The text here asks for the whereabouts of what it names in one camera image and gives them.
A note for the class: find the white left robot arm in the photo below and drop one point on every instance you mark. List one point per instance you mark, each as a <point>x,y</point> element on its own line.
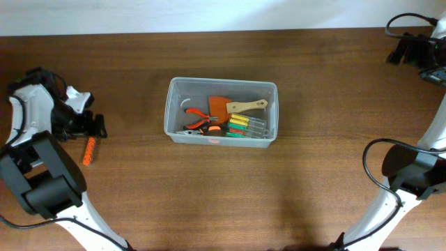
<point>41,175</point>

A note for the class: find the clear plastic container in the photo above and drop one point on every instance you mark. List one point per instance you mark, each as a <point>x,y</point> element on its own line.
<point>189,92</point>

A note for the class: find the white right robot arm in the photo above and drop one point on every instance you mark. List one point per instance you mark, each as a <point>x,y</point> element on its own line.
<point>411,174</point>

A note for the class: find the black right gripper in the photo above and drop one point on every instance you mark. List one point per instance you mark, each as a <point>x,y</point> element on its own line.
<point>412,54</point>

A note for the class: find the orange scraper wooden handle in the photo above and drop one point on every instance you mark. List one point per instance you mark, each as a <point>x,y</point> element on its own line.
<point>222,107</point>

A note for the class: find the screwdriver set clear case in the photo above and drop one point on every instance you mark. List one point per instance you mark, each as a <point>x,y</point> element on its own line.
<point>242,126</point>

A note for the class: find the orange black needle-nose pliers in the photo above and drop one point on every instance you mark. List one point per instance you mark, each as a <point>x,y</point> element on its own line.
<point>213,131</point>

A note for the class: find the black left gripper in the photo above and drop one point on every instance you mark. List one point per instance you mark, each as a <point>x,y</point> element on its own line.
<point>84,127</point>

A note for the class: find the red handled cutters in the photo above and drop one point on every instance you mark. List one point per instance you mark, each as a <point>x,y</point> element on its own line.
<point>204,119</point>

